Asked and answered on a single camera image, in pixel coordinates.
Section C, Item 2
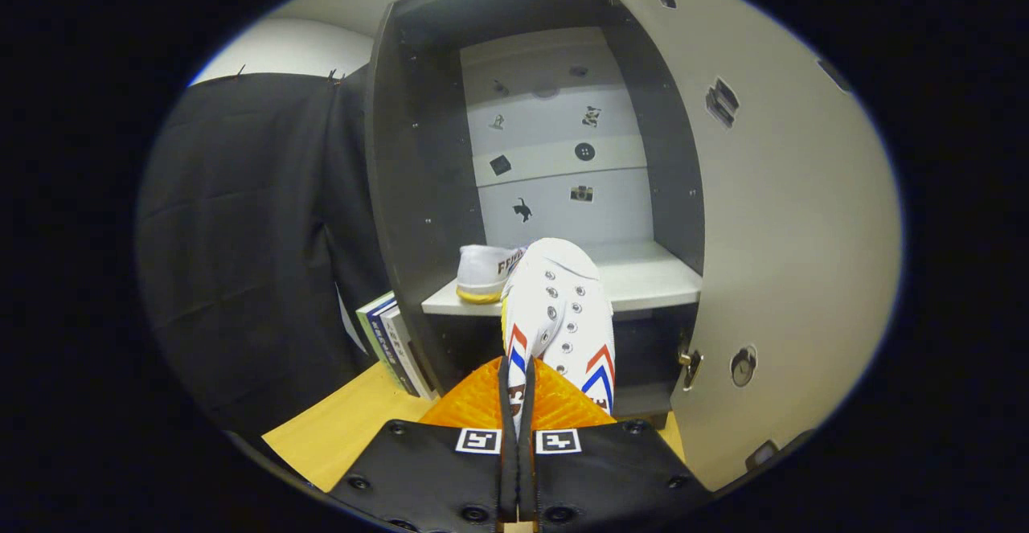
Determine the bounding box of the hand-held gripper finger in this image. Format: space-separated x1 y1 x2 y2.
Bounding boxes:
326 356 519 533
519 356 716 533

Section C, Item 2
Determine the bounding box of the white shoe with striped sides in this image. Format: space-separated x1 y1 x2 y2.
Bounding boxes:
500 237 617 437

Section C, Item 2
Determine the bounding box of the white shoe with yellow sole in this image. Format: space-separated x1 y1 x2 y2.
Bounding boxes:
456 244 527 305

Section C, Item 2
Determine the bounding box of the dark grey shoe cabinet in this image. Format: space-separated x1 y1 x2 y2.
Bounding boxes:
366 0 707 429

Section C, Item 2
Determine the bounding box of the beige shoe cabinet door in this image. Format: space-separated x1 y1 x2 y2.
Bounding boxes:
583 0 903 492

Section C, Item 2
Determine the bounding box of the white and grey book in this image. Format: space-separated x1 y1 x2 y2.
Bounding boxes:
378 305 439 401

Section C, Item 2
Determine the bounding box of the dark blue book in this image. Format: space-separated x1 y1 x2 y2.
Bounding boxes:
366 298 427 399

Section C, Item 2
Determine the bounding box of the white and green book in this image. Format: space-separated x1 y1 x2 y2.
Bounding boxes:
355 292 420 397

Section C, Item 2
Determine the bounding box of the black backdrop cloth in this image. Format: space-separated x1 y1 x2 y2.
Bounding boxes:
135 67 395 437

